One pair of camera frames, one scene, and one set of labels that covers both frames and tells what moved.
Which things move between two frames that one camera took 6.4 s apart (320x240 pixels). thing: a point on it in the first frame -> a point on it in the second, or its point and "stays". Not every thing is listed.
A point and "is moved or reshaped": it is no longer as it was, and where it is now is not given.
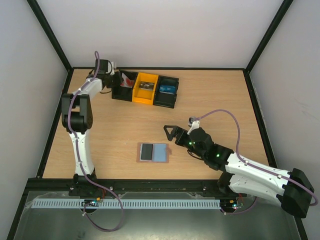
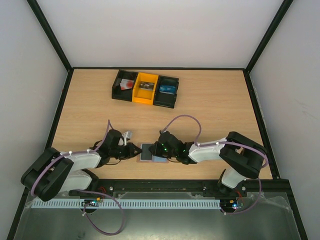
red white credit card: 126,82 is moved or reshaped
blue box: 167,89 stays
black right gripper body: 178,135 -> 159,149
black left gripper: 119,80 -> 130,152
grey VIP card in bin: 146,85 stays
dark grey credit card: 146,151 stays
